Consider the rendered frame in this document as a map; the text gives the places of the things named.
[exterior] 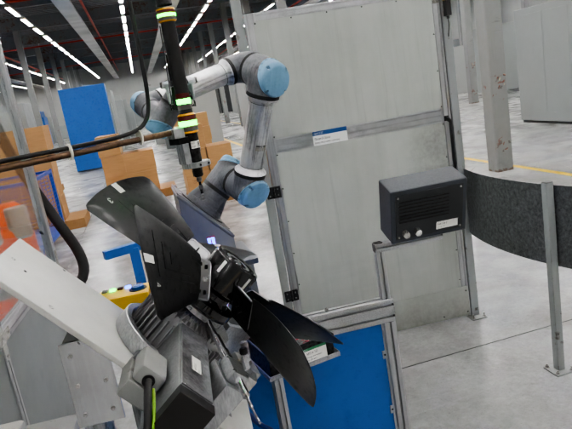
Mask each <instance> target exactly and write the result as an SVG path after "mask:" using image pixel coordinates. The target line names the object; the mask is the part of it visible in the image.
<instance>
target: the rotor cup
mask: <svg viewBox="0 0 572 429"><path fill-rule="evenodd" d="M208 260H209V261H210V262H211V280H210V294H209V300H208V301H205V300H198V301H197V303H194V305H195V306H196V307H197V308H199V309H200V310H201V311H202V312H204V313H205V314H207V315H208V316H210V317H211V318H213V319H214V320H216V321H218V322H221V323H228V322H229V321H230V320H231V319H232V315H231V309H230V308H229V306H228V304H229V303H230V302H232V301H233V296H234V289H235V285H237V286H239V287H240V288H242V287H243V286H244V285H245V284H246V283H247V281H248V280H249V279H250V280H251V281H250V282H249V283H248V284H247V286H246V287H245V288H244V289H243V291H244V292H245V293H246V292H247V291H248V290H249V288H250V287H251V286H252V285H253V284H254V282H255V281H256V280H257V274H256V272H255V271H254V270H253V269H252V268H251V267H250V266H249V265H248V264H247V263H246V262H245V261H244V260H243V259H241V258H240V257H239V256H238V255H236V254H235V253H233V252H232V251H231V250H229V249H228V248H226V247H223V246H219V247H218V248H217V249H216V250H215V251H214V253H213V254H212V255H211V256H210V257H209V258H208ZM235 260H238V261H239V262H240V264H241V266H240V265H239V264H238V263H236V262H235ZM224 261H226V262H227V263H226V264H225V265H224V266H223V268H222V269H221V270H220V271H219V272H217V269H218V268H219V267H220V266H221V264H222V263H223V262H224Z"/></svg>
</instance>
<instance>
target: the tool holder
mask: <svg viewBox="0 0 572 429"><path fill-rule="evenodd" d="M170 131H171V132H172V135H171V136H169V137H168V140H169V144H170V145H171V146H176V151H177V155H178V159H179V164H180V165H181V167H182V169H196V168H201V167H204V166H208V165H210V164H211V162H210V159H208V158H207V159H202V161H200V162H196V163H193V162H192V157H191V153H190V148H189V144H188V143H189V138H188V136H187V137H185V132H184V128H179V129H170Z"/></svg>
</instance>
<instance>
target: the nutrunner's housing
mask: <svg viewBox="0 0 572 429"><path fill-rule="evenodd" d="M170 5H172V1H171V0H156V7H167V6H170ZM187 136H188V138H189V143H188V144H189V148H190V153H191V157H192V162H193V163H196V162H200V161H202V156H201V152H200V151H201V148H200V144H199V139H198V135H197V132H195V133H190V134H185V137H187ZM192 174H193V176H194V177H200V176H203V168H202V167H201V168H196V169H192Z"/></svg>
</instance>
